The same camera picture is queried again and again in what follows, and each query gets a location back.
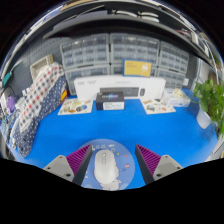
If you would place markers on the grey computer mouse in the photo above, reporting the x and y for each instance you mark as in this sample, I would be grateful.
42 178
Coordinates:
106 166

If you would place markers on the teal object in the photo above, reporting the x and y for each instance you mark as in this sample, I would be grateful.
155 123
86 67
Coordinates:
7 79

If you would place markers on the white plant pot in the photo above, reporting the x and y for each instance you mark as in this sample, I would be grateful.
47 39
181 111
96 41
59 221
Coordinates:
202 119

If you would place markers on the round blue cartoon mouse pad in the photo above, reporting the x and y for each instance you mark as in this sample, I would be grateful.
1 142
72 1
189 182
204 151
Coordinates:
128 166

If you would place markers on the yellow and blue box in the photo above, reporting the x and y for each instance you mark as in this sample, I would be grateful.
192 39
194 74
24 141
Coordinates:
136 68

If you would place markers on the small black box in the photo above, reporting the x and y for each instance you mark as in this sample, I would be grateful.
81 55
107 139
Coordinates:
110 101

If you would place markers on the white red-blue patterned fabric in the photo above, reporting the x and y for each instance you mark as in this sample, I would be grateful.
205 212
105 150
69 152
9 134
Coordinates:
40 93

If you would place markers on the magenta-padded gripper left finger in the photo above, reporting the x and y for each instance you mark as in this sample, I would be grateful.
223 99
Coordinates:
60 166

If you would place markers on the white sticker sheet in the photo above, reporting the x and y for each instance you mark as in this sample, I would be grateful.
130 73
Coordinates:
158 106
75 106

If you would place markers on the green leafy plant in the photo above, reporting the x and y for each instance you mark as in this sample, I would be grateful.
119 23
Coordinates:
213 103

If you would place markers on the navy white-dotted fabric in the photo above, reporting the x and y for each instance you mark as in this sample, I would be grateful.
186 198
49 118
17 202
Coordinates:
33 130

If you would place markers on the white wall socket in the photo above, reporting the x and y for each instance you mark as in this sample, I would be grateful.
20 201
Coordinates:
185 82

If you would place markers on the grey metal shelf unit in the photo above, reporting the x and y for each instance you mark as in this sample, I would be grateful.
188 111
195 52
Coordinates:
100 25

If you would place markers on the white framed tray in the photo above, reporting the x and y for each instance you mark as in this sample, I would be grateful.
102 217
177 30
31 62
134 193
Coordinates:
40 66

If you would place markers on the small yellow object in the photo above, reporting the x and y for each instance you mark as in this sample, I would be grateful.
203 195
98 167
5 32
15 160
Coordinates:
63 96

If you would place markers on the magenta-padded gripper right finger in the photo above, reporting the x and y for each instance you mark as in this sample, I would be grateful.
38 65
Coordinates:
165 166

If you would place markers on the long white keyboard box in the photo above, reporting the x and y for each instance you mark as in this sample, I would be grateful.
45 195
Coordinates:
106 81

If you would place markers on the cream disposable gloves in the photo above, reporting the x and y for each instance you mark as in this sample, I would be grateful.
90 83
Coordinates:
177 92

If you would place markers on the purple object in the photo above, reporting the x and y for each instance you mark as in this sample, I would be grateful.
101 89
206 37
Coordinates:
11 104

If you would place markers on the white and blue glove box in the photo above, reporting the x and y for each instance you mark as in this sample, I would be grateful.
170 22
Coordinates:
180 101

